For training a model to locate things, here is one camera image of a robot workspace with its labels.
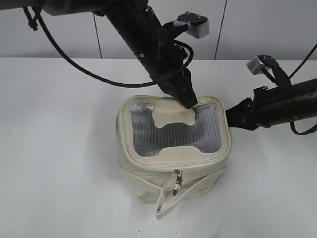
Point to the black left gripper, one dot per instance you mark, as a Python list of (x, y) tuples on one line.
[(166, 59)]

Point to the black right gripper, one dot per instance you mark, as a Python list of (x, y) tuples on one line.
[(250, 114)]

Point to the cream insulated lunch bag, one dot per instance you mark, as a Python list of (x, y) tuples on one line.
[(157, 135)]

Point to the metal zipper pull with ring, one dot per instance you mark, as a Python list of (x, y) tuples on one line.
[(178, 182)]

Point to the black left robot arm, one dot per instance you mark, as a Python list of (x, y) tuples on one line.
[(132, 19)]

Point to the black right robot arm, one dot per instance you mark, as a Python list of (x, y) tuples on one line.
[(275, 106)]

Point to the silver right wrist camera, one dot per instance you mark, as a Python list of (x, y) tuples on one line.
[(267, 65)]

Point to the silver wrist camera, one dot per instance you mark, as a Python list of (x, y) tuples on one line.
[(267, 65), (197, 25)]

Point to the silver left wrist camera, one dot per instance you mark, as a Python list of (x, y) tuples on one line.
[(197, 25)]

